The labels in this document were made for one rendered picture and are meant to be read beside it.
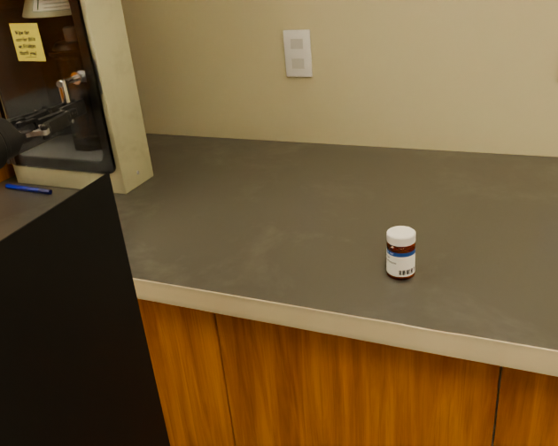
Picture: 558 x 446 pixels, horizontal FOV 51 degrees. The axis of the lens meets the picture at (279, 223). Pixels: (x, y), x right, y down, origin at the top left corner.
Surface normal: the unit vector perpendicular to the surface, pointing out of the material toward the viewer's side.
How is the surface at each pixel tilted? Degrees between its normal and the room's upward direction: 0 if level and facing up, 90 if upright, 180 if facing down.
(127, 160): 90
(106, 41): 90
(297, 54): 90
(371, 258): 0
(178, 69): 90
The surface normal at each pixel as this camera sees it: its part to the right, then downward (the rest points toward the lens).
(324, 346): -0.39, 0.44
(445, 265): -0.07, -0.89
